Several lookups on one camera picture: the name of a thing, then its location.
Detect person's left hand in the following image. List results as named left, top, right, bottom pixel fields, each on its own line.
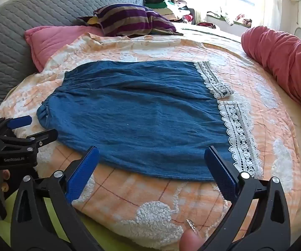
left=1, top=170, right=10, bottom=193

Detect orange and white blanket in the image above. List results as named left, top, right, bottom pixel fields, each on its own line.
left=0, top=33, right=301, bottom=249

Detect grey quilted headboard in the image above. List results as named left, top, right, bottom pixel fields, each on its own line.
left=0, top=0, right=146, bottom=114

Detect red rolled duvet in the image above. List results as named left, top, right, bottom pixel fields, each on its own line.
left=241, top=26, right=301, bottom=136

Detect clothes on window sill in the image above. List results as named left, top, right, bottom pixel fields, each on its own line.
left=207, top=10, right=253, bottom=29

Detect blue pants with lace trim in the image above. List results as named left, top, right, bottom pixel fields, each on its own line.
left=36, top=60, right=265, bottom=182

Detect purple striped pillow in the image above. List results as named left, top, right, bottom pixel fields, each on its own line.
left=76, top=3, right=184, bottom=37

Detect pile of clothes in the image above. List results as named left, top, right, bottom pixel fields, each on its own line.
left=144, top=0, right=196, bottom=24

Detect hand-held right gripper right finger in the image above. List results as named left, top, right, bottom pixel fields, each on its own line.
left=198, top=146, right=291, bottom=251

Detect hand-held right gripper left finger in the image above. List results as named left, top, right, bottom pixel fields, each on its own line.
left=10, top=146, right=106, bottom=251

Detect white curtain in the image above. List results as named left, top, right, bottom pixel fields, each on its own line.
left=260, top=0, right=284, bottom=30

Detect green mat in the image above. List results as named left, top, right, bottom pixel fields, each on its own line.
left=0, top=195, right=183, bottom=251

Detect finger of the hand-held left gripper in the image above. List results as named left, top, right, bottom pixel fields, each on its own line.
left=0, top=129, right=58, bottom=152
left=0, top=115, right=33, bottom=136

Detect pink pillow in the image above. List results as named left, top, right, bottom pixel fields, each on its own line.
left=24, top=26, right=106, bottom=73

